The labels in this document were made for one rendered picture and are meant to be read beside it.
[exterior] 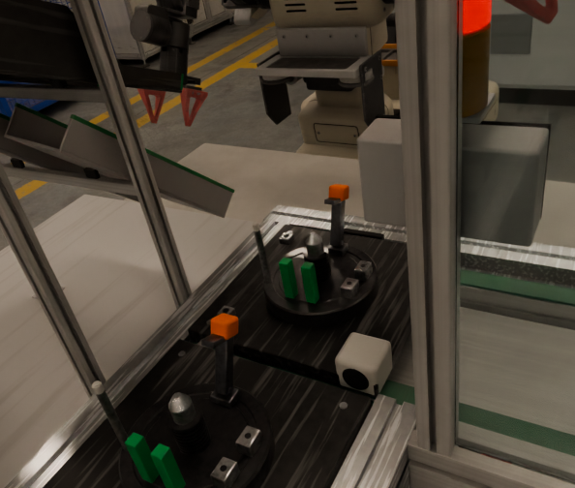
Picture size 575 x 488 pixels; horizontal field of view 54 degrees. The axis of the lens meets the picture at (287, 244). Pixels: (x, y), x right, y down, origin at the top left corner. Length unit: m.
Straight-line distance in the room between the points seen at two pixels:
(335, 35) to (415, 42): 0.98
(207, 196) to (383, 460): 0.45
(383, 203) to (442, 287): 0.07
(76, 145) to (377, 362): 0.40
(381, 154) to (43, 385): 0.63
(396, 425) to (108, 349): 0.48
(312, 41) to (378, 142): 0.95
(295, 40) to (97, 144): 0.75
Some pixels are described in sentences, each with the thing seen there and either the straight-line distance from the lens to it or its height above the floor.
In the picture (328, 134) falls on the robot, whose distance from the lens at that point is 1.43.
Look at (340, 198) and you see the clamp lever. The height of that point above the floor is 1.06.
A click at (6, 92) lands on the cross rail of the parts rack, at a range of 0.82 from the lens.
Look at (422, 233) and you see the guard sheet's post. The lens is 0.39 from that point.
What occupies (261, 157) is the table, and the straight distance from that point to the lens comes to 1.33.
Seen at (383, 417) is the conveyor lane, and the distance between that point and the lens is 0.57.
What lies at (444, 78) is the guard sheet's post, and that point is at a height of 1.29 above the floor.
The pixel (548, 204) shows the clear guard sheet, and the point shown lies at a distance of 0.37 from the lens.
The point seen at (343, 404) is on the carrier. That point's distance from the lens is 0.57.
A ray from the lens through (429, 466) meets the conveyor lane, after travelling 0.57.
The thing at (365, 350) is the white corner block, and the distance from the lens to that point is 0.59.
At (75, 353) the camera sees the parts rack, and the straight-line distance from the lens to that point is 0.68.
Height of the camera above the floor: 1.40
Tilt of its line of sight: 33 degrees down
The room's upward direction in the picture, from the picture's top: 11 degrees counter-clockwise
